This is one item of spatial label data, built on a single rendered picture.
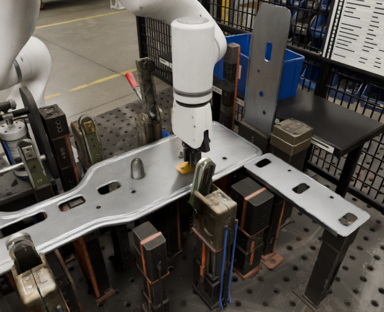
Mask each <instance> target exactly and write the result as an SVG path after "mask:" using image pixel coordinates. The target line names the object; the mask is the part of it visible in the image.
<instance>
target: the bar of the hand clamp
mask: <svg viewBox="0 0 384 312"><path fill-rule="evenodd" d="M135 62H136V69H137V76H138V80H139V86H140V91H141V98H142V105H143V109H144V112H145V113H146V114H147V115H148V118H149V123H148V124H152V123H151V116H150V111H149V107H152V109H153V111H154V113H156V116H155V118H154V119H155V120H156V121H160V116H159V107H158V103H157V95H156V90H155V82H154V74H153V71H154V70H155V62H153V61H151V58H148V57H146V58H141V59H136V60H135Z"/></svg>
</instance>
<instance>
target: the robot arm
mask: <svg viewBox="0 0 384 312"><path fill-rule="evenodd" d="M40 2H41V1H40V0H0V91H2V90H5V89H8V88H10V87H13V86H14V88H13V89H12V91H11V92H10V94H9V96H8V97H7V99H6V101H8V99H10V98H12V99H13V100H14V101H15V102H16V104H17V107H16V110H19V109H21V108H24V104H23V102H22V99H21V96H20V92H19V87H25V86H26V87H27V88H28V89H29V91H30V92H31V93H32V95H33V97H34V99H35V102H36V104H37V107H38V108H42V107H45V106H46V104H45V100H44V93H45V89H46V85H47V83H48V79H49V77H50V72H51V55H50V52H49V51H48V48H47V47H46V45H45V44H44V43H43V42H42V41H41V40H39V39H37V38H35V37H32V34H33V32H34V30H35V27H36V25H37V20H38V15H39V11H40ZM119 2H120V3H121V4H122V5H123V6H124V7H125V8H126V9H127V10H128V11H129V12H130V13H132V14H133V15H136V16H140V17H150V18H153V19H157V20H160V21H163V22H165V23H166V24H168V25H170V26H171V34H172V71H173V97H174V101H173V111H172V130H173V133H174V134H175V135H176V136H178V137H179V138H180V139H181V140H182V146H183V147H184V149H183V159H184V162H188V160H190V167H193V166H196V164H197V163H198V162H199V161H200V160H201V152H204V153H206V152H209V151H210V146H209V143H210V142H211V139H212V115H211V105H210V103H209V102H210V99H211V98H212V80H213V70H214V65H215V63H217V62H218V61H219V60H221V59H222V57H223V56H224V55H225V53H226V50H227V42H226V39H225V36H224V34H223V33H222V30H221V29H220V28H219V26H218V25H217V24H216V22H215V21H214V19H213V18H212V17H211V16H210V14H209V13H208V11H207V10H205V8H204V7H203V6H202V5H201V4H200V3H199V2H198V1H197V0H119ZM10 111H14V110H12V109H9V110H8V112H10Z"/></svg>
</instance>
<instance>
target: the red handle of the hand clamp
mask: <svg viewBox="0 0 384 312"><path fill-rule="evenodd" d="M125 77H126V79H127V80H128V82H129V84H130V86H131V88H132V89H133V90H134V91H135V93H136V95H137V97H138V99H139V100H140V102H141V103H142V98H141V91H140V86H139V84H138V82H137V81H136V79H135V77H134V76H133V74H132V72H127V73H126V75H125ZM149 111H150V116H151V119H152V118H155V116H156V113H154V111H153V110H152V108H151V107H149Z"/></svg>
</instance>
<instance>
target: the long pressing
mask: <svg viewBox="0 0 384 312"><path fill-rule="evenodd" d="M209 146H210V151H209V152H206V153H204V152H201V155H202V156H203V157H209V158H210V159H211V160H212V161H213V162H214V163H215V164H216V169H215V172H214V175H213V176H212V183H214V182H216V181H218V180H220V179H222V178H225V177H226V176H229V175H231V174H232V173H235V172H236V171H239V170H241V169H242V168H244V164H246V163H248V162H250V161H252V160H254V159H256V158H258V157H260V156H262V155H263V152H262V150H261V149H260V148H259V147H257V146H255V145H254V144H252V143H251V142H249V141H248V140H246V139H244V138H243V137H241V136H239V135H238V134H236V133H235V132H233V131H231V130H230V129H229V128H227V127H225V126H224V125H222V124H220V123H218V122H217V121H212V139H211V142H210V143H209ZM183 149H184V147H183V146H182V140H181V139H180V138H179V137H178V136H176V135H175V134H173V135H171V136H168V137H165V138H163V139H159V140H157V141H154V142H151V143H149V144H146V145H144V146H141V147H138V148H136V149H133V150H130V151H128V152H125V153H122V154H119V155H117V156H114V157H112V158H108V159H106V160H103V161H101V162H98V163H96V164H94V165H92V166H91V167H90V168H89V169H88V170H87V171H86V173H85V175H84V176H83V177H82V179H81V180H80V182H79V184H78V185H77V186H76V187H74V188H72V189H71V190H69V191H66V192H64V193H61V194H59V195H57V196H54V197H51V198H49V199H46V200H44V201H41V202H39V203H36V204H34V205H32V206H29V207H26V208H24V209H21V210H18V211H15V212H0V229H2V228H4V227H7V226H10V225H12V224H14V223H17V222H19V221H21V220H24V219H27V218H29V217H31V216H33V215H36V214H39V213H41V212H43V213H45V215H46V219H45V220H44V221H42V222H39V223H36V224H35V225H32V226H30V227H27V228H25V229H23V230H21V231H18V232H16V233H13V234H11V235H9V236H6V237H4V238H1V239H0V276H1V275H4V274H6V273H8V272H10V271H11V267H12V266H13V264H14V263H13V261H12V259H11V257H10V256H9V253H8V251H7V248H6V241H7V240H8V239H9V238H10V237H11V236H13V235H15V234H17V233H23V232H25V233H29V234H30V236H31V239H32V241H33V244H34V246H35V248H36V251H37V253H38V255H39V253H43V254H48V253H50V252H52V251H54V250H56V249H58V248H60V247H62V246H64V245H66V244H68V243H70V242H72V241H75V240H77V239H79V238H81V237H83V236H85V235H87V234H89V233H92V232H94V231H96V230H98V229H101V228H105V227H111V226H115V225H122V224H127V223H132V222H135V221H137V220H139V219H141V218H143V217H145V216H147V215H149V214H151V213H153V212H155V211H157V210H159V209H162V208H164V207H166V206H168V205H170V204H172V203H174V202H176V201H178V200H180V199H182V198H184V197H186V196H188V195H190V194H191V188H192V184H193V178H194V172H195V170H193V171H191V172H189V173H186V174H181V173H180V172H179V171H178V170H177V169H176V168H175V166H176V165H179V164H181V163H183V162H184V159H183V158H179V156H180V151H182V153H183ZM223 157H225V158H226V159H223ZM134 158H140V159H141V160H142V162H143V164H144V172H145V176H144V177H143V178H141V179H138V180H137V179H134V178H132V176H131V175H132V174H131V161H132V160H133V159H134ZM114 182H117V183H118V184H119V185H120V188H118V189H116V190H114V191H112V192H109V193H107V194H103V195H102V194H100V193H99V192H98V189H99V188H101V187H103V186H106V185H108V184H110V183H114ZM132 191H135V193H132ZM80 196H81V197H83V198H84V199H85V202H84V203H83V204H81V205H79V206H77V207H74V208H72V209H69V210H67V211H64V212H62V211H60V209H59V205H60V204H62V203H65V202H68V201H70V200H72V199H75V198H77V197H80ZM97 206H100V207H101V208H99V209H97ZM39 257H40V255H39Z"/></svg>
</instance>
